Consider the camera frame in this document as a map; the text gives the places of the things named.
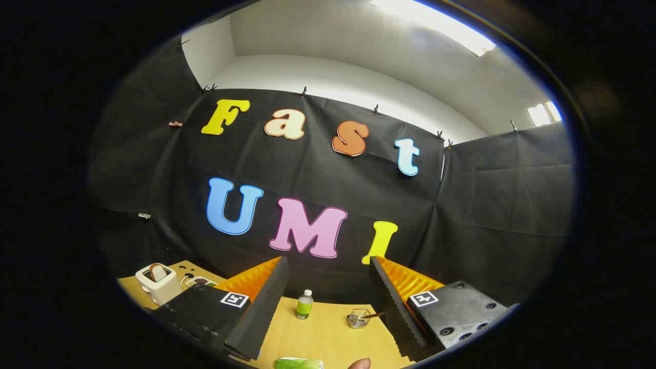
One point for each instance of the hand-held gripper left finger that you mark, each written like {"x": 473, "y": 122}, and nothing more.
{"x": 261, "y": 312}

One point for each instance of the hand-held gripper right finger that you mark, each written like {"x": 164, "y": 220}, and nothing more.
{"x": 394, "y": 312}

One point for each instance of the white bread slice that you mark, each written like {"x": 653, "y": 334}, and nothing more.
{"x": 158, "y": 273}

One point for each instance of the green label plastic bottle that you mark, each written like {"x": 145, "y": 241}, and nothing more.
{"x": 304, "y": 306}

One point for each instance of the white square plate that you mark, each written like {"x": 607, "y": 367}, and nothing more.
{"x": 302, "y": 358}

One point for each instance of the divided white condiment dish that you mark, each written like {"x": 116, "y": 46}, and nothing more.
{"x": 200, "y": 281}

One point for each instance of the white toaster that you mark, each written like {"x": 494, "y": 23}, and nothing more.
{"x": 164, "y": 291}

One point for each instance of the ceiling light panel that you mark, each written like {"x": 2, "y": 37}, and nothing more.
{"x": 544, "y": 114}

